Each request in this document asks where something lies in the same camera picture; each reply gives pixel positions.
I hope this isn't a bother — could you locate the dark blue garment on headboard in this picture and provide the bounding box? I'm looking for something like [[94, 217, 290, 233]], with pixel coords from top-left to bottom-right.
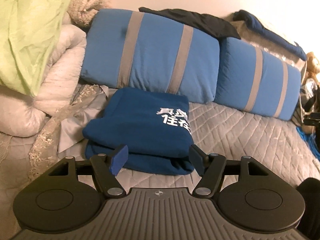
[[233, 10, 307, 61]]

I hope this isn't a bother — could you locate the blue striped pillow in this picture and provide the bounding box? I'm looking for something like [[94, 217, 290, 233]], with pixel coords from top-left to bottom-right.
[[80, 9, 220, 103], [214, 37, 300, 121]]

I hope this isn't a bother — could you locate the brown plush toy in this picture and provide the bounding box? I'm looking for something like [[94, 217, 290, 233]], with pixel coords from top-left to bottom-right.
[[305, 52, 319, 82]]

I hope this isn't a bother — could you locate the right blue striped pillow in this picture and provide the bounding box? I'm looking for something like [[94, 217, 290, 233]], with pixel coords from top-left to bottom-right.
[[214, 37, 300, 121]]

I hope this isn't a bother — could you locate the black garment behind pillows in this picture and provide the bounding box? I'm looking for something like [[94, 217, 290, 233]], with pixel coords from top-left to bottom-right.
[[139, 7, 241, 40]]

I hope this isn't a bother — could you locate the blue sweatshirt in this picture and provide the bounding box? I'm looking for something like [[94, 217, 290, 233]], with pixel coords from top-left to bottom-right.
[[82, 88, 194, 176]]

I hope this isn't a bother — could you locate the white and green quilt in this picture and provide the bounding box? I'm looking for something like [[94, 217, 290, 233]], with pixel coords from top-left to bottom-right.
[[1, 0, 110, 137]]

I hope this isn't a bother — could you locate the left blue striped pillow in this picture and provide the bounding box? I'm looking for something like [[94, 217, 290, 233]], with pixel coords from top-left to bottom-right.
[[80, 9, 220, 103]]

